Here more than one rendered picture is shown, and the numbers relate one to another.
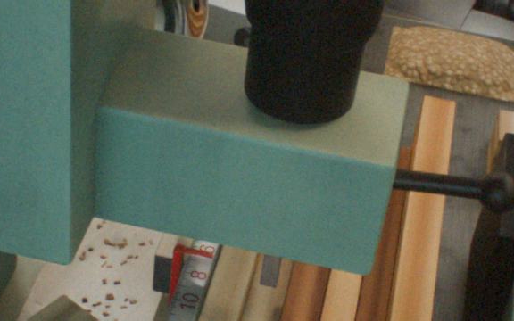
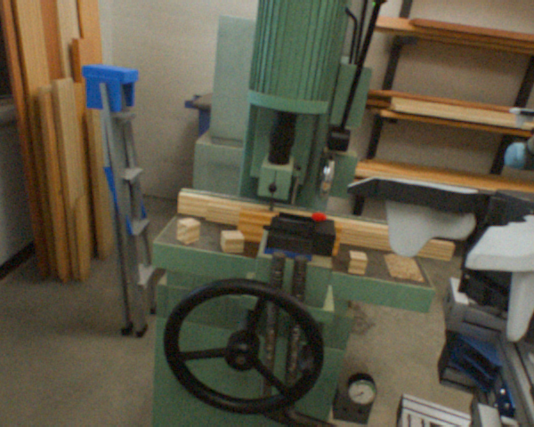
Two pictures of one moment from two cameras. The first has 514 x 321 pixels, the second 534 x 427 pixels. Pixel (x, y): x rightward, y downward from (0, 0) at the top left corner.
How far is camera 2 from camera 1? 1.01 m
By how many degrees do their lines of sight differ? 73
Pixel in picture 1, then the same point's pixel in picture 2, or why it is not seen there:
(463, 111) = (377, 265)
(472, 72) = (393, 263)
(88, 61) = (263, 139)
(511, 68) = (405, 272)
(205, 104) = not seen: hidden behind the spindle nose
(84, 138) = (259, 153)
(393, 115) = (277, 168)
